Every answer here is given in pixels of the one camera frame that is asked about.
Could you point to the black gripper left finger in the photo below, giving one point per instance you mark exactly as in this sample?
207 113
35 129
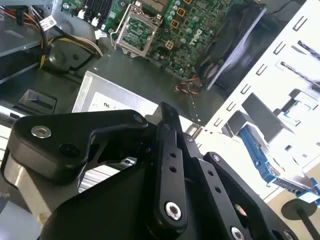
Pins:
75 125

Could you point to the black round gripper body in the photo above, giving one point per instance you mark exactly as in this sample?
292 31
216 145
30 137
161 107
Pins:
105 212

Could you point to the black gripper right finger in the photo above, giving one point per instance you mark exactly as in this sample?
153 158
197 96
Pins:
215 180

